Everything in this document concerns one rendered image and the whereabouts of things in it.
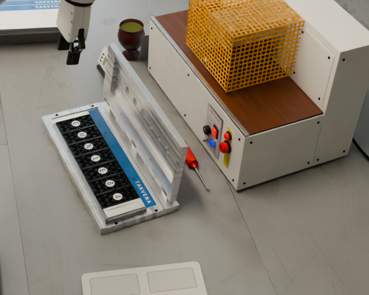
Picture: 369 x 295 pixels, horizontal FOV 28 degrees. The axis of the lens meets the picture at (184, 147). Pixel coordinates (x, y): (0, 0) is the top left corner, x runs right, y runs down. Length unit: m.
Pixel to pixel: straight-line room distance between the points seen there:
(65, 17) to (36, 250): 0.56
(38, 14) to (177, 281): 1.03
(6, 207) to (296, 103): 0.76
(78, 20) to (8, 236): 0.54
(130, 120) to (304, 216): 0.51
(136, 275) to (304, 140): 0.56
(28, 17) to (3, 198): 0.67
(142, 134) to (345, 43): 0.55
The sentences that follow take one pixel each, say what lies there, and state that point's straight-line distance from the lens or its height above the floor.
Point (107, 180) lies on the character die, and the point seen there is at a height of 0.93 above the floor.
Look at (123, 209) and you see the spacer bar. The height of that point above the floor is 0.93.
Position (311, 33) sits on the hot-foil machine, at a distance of 1.84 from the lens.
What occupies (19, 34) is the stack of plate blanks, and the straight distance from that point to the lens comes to 2.36.
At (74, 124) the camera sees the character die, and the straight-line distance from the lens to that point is 2.00.
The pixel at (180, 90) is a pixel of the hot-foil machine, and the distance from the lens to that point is 2.04.
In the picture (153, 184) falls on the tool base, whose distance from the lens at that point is 1.86.
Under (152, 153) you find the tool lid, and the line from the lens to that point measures 1.83.
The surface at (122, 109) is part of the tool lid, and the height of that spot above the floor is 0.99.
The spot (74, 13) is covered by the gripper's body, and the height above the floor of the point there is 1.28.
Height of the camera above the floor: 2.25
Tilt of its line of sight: 43 degrees down
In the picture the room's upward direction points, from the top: 5 degrees clockwise
